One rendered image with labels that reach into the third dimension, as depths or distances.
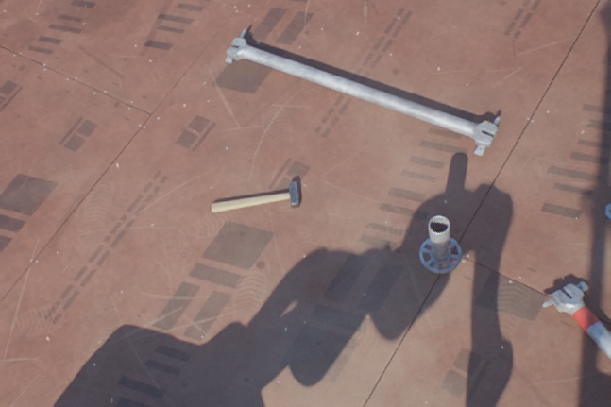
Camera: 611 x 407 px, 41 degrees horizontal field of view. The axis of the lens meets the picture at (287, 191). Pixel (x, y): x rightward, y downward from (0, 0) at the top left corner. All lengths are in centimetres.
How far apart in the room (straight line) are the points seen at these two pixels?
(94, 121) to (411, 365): 149
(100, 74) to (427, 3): 127
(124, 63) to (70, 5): 45
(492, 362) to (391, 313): 32
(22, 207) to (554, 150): 183
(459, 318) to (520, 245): 30
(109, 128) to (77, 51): 44
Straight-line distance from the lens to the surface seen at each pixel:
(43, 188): 303
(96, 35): 340
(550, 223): 261
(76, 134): 312
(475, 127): 272
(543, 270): 254
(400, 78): 292
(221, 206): 271
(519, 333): 245
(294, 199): 266
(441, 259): 243
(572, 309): 245
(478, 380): 240
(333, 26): 312
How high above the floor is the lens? 228
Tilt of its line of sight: 57 degrees down
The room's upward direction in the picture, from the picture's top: 19 degrees counter-clockwise
